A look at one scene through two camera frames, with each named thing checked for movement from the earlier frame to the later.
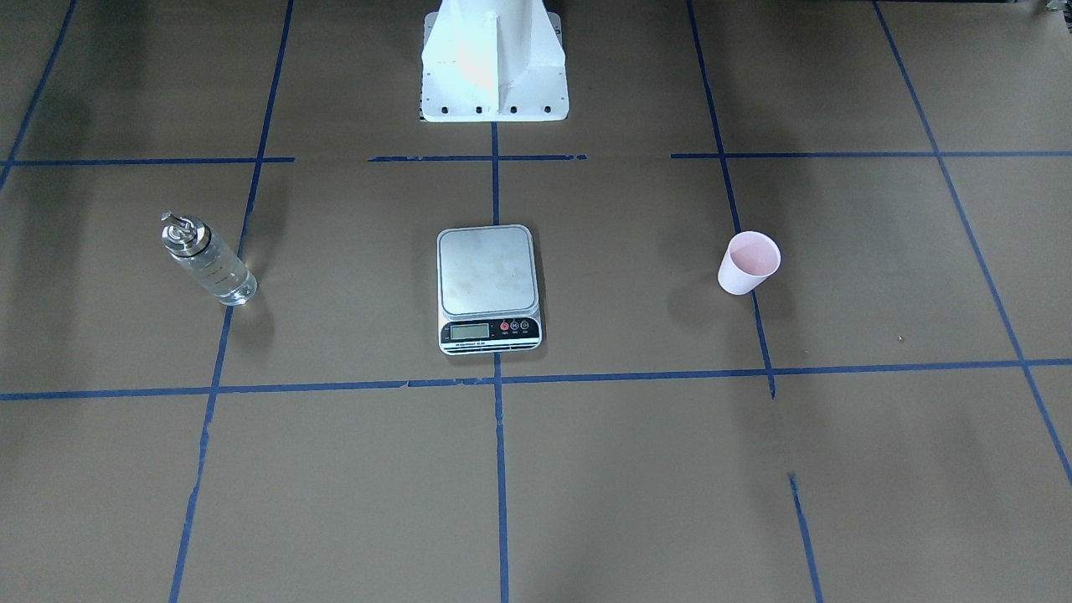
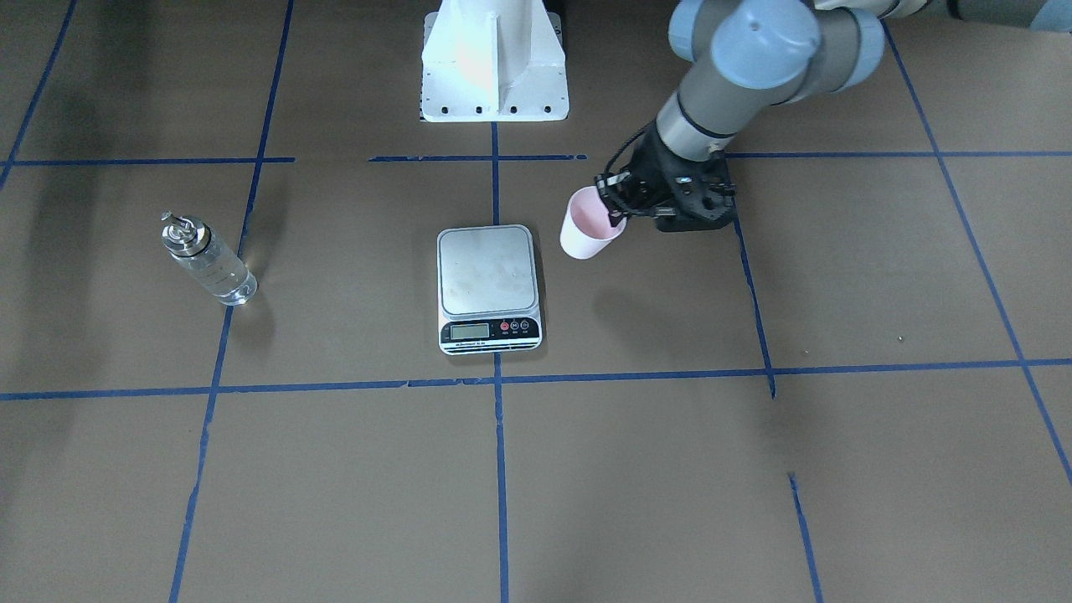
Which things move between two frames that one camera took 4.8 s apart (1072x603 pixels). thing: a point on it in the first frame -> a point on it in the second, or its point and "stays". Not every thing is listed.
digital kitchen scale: [487, 291] stays
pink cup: [751, 258] -> [586, 229]
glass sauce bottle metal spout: [190, 242] stays
